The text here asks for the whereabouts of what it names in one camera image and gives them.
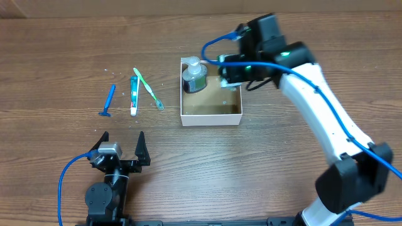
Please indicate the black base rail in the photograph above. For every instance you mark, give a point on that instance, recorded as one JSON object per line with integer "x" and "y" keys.
{"x": 271, "y": 221}

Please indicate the blue disposable razor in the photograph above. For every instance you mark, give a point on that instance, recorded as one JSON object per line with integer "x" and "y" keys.
{"x": 108, "y": 102}

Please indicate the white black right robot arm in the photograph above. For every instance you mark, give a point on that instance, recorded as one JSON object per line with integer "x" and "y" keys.
{"x": 358, "y": 168}

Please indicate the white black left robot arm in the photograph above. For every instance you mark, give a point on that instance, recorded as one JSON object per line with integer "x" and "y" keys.
{"x": 106, "y": 200}

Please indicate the pink open cardboard box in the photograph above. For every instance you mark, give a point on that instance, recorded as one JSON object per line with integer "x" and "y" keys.
{"x": 213, "y": 105}

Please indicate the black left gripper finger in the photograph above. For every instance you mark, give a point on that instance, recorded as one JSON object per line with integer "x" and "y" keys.
{"x": 103, "y": 138}
{"x": 142, "y": 152}

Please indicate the clear soap pump bottle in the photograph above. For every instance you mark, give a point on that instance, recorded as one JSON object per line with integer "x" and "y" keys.
{"x": 194, "y": 77}

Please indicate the green white toothpaste tube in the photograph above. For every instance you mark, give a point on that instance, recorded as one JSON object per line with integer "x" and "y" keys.
{"x": 134, "y": 80}

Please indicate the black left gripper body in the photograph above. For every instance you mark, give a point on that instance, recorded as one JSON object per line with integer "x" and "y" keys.
{"x": 130, "y": 166}

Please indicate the green toothbrush with cap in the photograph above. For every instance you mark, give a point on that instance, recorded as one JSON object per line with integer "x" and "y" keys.
{"x": 158, "y": 102}

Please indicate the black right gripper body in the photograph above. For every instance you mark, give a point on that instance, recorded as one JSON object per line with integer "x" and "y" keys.
{"x": 239, "y": 73}

